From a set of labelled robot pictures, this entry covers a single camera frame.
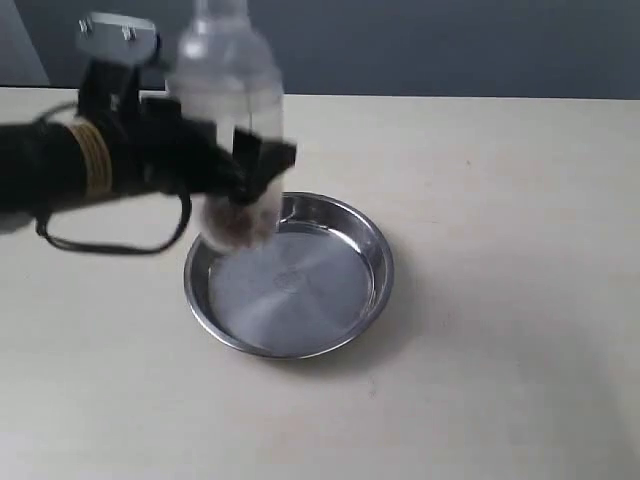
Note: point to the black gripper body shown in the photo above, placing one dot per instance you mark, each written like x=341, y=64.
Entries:
x=145, y=144

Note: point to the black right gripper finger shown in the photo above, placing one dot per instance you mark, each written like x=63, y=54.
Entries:
x=262, y=159

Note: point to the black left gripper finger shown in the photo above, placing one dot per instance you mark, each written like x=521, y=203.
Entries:
x=244, y=186

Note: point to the clear plastic bottle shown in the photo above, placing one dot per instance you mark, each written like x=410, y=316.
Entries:
x=225, y=72

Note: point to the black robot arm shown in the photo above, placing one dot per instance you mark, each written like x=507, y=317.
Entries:
x=46, y=166

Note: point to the round steel tray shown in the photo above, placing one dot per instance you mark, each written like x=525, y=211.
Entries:
x=316, y=285

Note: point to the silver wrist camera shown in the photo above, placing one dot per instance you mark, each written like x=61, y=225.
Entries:
x=120, y=39

